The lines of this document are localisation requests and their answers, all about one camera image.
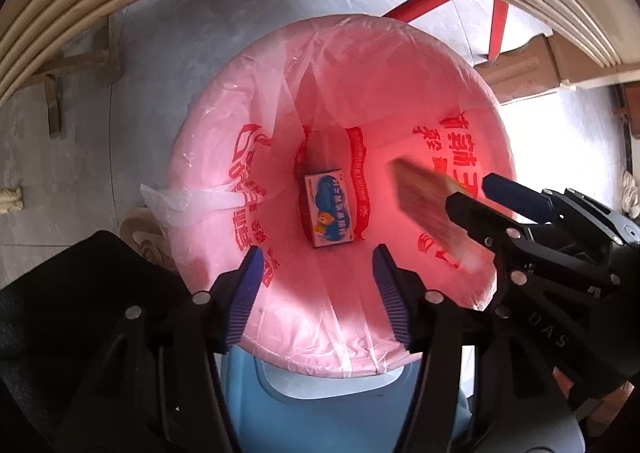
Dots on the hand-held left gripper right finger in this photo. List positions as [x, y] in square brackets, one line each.
[391, 294]

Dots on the pink plastic bin liner bag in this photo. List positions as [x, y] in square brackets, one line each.
[310, 93]

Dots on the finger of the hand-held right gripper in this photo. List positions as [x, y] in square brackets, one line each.
[475, 218]
[515, 193]

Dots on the cream carved furniture foot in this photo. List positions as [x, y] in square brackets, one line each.
[10, 200]

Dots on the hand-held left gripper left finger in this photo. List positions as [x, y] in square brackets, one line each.
[246, 294]

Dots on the brown wooden table leg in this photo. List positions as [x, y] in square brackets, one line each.
[75, 68]
[525, 68]

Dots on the red metal stool frame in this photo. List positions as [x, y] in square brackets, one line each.
[425, 3]

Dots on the white crumpled object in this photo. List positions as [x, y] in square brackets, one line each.
[631, 193]

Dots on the beige slipper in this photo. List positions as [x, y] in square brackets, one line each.
[145, 233]

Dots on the light blue plastic bin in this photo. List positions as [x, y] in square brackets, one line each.
[310, 413]

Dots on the person's right forearm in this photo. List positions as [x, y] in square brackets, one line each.
[612, 408]

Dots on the brown wrapper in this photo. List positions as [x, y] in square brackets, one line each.
[425, 208]

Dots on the small blue printed carton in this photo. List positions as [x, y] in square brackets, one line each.
[327, 208]

